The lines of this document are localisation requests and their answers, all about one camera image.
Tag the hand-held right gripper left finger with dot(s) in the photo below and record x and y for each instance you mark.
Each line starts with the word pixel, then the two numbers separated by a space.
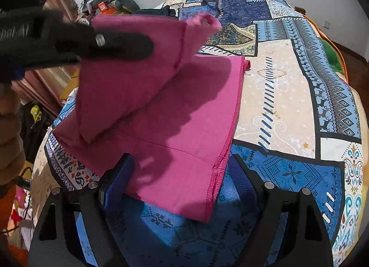
pixel 118 180

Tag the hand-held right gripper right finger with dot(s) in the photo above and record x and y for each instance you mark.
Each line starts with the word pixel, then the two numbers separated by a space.
pixel 239 174

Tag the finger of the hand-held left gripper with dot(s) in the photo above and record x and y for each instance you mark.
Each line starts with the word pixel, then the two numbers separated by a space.
pixel 115 45

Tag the pink pants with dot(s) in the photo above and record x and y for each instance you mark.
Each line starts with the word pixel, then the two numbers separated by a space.
pixel 173 111

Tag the person's left forearm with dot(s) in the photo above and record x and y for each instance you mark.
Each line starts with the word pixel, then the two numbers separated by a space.
pixel 10 140

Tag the black pants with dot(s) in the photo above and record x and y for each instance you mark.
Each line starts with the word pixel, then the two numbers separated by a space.
pixel 155 11

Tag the orange box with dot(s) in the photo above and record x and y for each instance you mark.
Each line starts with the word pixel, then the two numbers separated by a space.
pixel 105 7

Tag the pile of clothes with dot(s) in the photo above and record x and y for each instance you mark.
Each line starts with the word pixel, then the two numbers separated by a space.
pixel 89 1

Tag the pink striped curtain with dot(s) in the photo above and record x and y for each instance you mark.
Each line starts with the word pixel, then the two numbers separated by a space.
pixel 57 82

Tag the wooden lap desk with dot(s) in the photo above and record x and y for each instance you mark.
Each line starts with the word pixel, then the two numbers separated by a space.
pixel 69 89

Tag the patchwork printed bedspread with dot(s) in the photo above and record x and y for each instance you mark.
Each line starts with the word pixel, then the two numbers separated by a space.
pixel 288 96

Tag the black bag with yellow print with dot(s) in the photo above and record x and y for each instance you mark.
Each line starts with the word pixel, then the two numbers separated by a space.
pixel 36 128

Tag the green orange blanket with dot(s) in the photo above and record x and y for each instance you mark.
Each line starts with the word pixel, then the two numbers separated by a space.
pixel 334 53

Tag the white wall socket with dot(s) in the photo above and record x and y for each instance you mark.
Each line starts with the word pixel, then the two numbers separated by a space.
pixel 327 23

